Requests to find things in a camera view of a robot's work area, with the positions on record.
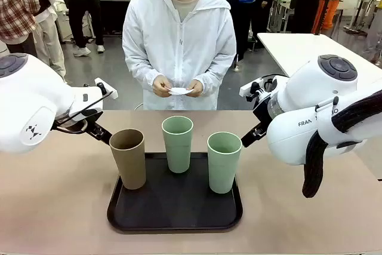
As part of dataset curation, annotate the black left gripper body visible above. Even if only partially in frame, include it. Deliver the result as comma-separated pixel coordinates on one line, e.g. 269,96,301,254
53,107,104,135

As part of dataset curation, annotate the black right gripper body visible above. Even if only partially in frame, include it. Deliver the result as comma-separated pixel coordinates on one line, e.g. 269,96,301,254
252,95,275,127

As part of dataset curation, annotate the brown tall cup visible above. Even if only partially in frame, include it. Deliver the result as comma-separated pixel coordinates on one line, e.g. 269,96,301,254
109,128,147,191

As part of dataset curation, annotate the green tall cup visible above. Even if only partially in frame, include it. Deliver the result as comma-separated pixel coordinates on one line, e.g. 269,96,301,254
161,116,195,174
207,132,242,194

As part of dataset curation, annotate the white paper doily coaster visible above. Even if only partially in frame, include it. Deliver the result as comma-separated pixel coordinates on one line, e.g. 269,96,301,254
167,87,194,96

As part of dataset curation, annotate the person's left forearm white sleeve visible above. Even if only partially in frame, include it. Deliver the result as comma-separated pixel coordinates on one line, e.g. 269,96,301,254
195,54,236,88

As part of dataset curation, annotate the person's right forearm white sleeve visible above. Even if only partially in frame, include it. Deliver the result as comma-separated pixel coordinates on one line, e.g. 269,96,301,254
124,57,164,88

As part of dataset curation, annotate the person's left hand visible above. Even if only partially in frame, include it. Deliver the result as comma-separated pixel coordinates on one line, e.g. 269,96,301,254
186,79,205,99

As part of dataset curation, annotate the person's right hand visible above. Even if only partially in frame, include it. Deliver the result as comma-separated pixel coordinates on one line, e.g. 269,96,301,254
152,75,174,99

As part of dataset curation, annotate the white table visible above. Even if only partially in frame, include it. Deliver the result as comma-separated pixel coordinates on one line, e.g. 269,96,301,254
257,32,382,78

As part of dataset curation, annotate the person in beige trousers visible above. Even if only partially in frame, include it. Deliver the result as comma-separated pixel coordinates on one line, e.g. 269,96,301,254
23,0,68,84

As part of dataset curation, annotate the black workbench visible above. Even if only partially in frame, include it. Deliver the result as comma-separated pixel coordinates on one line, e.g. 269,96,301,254
98,0,135,36

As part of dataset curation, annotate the green framed desk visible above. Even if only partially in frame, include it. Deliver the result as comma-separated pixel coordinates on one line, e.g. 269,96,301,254
268,0,295,33

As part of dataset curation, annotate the black plastic tray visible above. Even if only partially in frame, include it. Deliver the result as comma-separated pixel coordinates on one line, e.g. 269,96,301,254
106,152,244,234

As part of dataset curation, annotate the person in dark clothes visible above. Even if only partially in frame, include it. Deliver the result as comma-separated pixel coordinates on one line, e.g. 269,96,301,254
55,0,106,58

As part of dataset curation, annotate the person in white jacket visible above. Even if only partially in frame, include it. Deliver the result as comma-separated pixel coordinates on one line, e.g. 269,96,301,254
122,0,238,111

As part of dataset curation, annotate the person in grey jacket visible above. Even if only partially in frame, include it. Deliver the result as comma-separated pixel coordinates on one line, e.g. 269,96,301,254
289,0,332,34

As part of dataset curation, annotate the black slanted pole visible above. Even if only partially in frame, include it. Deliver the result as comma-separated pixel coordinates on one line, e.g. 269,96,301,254
311,0,340,35

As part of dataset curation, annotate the person in plaid shirt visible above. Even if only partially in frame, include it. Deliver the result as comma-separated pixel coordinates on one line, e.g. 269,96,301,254
0,0,42,59

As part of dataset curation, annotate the person in grey trousers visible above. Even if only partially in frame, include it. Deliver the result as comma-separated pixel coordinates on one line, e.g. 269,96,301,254
362,0,382,66

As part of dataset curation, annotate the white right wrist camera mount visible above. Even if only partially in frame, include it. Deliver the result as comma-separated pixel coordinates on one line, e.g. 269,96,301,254
239,75,289,102

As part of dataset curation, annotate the white standing desk frame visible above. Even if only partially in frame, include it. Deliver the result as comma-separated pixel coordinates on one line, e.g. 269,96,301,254
343,0,377,33

